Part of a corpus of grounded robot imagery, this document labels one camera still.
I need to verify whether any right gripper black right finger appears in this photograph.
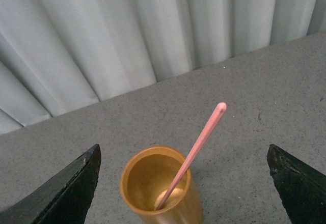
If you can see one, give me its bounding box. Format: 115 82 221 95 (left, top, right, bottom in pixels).
266 144 325 223

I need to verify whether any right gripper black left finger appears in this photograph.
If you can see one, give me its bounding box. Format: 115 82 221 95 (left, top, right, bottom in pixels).
1 144 101 223

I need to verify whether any orange wooden chopstick holder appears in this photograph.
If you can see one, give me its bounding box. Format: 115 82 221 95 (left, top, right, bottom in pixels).
120 146 204 224

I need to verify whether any white pleated curtain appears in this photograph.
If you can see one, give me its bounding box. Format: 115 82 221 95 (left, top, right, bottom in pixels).
1 0 325 134

